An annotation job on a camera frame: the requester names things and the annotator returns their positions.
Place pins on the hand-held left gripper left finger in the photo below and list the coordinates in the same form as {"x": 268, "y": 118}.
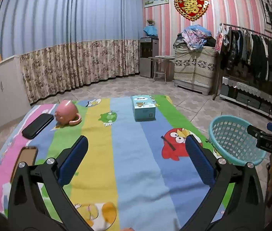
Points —
{"x": 73, "y": 160}

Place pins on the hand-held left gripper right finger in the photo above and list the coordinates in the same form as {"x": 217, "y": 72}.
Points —
{"x": 199, "y": 160}

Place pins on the teal plastic basket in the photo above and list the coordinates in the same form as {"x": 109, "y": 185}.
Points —
{"x": 232, "y": 139}

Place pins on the low cabinet with lace cloth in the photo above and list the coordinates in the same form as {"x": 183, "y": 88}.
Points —
{"x": 246, "y": 91}

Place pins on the brown flat cardboard box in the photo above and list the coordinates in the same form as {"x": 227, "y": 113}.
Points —
{"x": 25, "y": 158}

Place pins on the black zip case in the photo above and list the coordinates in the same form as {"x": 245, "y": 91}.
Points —
{"x": 37, "y": 125}

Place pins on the striped cartoon printed blanket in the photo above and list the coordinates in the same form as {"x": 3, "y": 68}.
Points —
{"x": 131, "y": 149}

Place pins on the light blue tissue box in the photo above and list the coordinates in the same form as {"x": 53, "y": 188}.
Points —
{"x": 144, "y": 108}

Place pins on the clothes rack with dark clothes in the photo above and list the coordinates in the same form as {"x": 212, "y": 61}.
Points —
{"x": 253, "y": 50}

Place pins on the chest with patterned cover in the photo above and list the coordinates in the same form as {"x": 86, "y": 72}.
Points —
{"x": 193, "y": 67}

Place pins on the small round side table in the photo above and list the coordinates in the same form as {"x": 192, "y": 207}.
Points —
{"x": 161, "y": 69}

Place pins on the red white hanging bag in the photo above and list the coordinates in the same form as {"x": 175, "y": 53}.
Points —
{"x": 219, "y": 41}

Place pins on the pile of folded clothes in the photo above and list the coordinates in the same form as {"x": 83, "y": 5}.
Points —
{"x": 196, "y": 37}

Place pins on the grey water dispenser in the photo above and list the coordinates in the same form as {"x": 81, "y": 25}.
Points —
{"x": 148, "y": 57}

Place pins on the blue and floral curtain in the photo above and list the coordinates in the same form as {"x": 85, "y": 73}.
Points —
{"x": 66, "y": 28}

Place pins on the blue covered plant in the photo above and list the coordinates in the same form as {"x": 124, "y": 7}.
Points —
{"x": 150, "y": 30}

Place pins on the red heart wall decoration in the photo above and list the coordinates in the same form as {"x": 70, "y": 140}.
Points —
{"x": 191, "y": 4}

